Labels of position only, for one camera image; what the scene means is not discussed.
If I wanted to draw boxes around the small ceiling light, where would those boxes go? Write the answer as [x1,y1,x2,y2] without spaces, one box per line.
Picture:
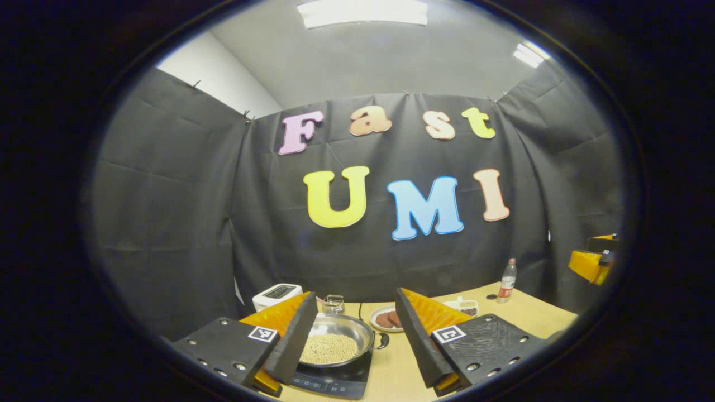
[513,44,545,69]

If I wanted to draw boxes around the pile of soybeans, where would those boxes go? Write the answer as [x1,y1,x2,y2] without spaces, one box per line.
[300,333,359,365]

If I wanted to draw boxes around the black induction cooktop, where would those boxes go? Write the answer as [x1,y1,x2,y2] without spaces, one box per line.
[288,349,374,400]

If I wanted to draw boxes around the steel pot with black handles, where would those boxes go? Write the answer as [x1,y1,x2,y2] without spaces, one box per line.
[299,313,390,369]

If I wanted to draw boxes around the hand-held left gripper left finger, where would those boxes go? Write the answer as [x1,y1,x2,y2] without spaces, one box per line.
[170,291,319,397]

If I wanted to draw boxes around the long ceiling light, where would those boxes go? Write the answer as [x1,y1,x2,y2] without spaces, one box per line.
[297,0,428,28]

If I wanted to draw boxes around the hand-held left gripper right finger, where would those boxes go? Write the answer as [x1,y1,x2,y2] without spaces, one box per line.
[395,288,551,398]

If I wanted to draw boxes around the white divided dish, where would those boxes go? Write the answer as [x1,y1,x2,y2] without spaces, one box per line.
[444,297,479,318]

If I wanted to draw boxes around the black backdrop cloth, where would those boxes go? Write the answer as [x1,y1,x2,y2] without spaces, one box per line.
[89,59,623,341]

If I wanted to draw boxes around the white toaster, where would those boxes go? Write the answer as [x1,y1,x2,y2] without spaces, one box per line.
[252,284,303,312]

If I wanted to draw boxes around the round white plate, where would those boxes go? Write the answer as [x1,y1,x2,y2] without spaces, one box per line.
[370,304,404,333]

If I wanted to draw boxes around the clear bottle with red label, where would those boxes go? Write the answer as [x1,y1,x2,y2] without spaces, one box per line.
[497,258,518,304]

